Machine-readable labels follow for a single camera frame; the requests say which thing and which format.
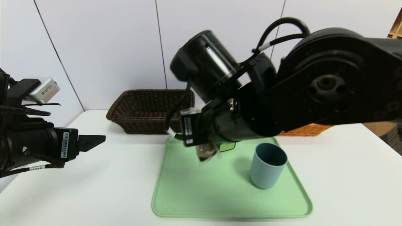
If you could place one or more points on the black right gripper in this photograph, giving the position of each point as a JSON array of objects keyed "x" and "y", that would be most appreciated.
[{"x": 189, "y": 129}]

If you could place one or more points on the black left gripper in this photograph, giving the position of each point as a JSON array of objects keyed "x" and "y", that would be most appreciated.
[{"x": 67, "y": 144}]

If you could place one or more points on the clear brown snack bar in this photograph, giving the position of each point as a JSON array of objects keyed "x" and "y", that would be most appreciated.
[{"x": 205, "y": 152}]

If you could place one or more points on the dark green black-capped bottle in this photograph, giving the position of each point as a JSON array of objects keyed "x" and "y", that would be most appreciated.
[{"x": 227, "y": 147}]

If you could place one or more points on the light blue plastic cup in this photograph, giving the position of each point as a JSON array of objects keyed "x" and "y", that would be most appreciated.
[{"x": 267, "y": 172}]

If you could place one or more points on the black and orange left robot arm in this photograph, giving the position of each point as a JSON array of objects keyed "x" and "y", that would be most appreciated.
[{"x": 22, "y": 147}]

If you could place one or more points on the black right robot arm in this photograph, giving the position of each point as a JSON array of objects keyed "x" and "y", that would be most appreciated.
[{"x": 329, "y": 84}]

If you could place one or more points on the dark brown wicker basket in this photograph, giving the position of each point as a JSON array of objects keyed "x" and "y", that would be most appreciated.
[{"x": 141, "y": 108}]

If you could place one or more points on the orange wicker basket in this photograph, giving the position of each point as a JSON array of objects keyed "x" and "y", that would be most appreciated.
[{"x": 304, "y": 130}]

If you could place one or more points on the light green plastic tray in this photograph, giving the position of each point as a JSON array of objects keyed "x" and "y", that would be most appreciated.
[{"x": 220, "y": 188}]

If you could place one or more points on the dark grey woven object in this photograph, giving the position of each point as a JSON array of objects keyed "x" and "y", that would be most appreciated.
[{"x": 394, "y": 141}]

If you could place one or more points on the light wooden shelf unit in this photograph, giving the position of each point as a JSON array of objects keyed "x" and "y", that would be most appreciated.
[{"x": 396, "y": 28}]

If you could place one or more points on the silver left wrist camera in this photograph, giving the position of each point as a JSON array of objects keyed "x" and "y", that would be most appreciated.
[{"x": 45, "y": 89}]

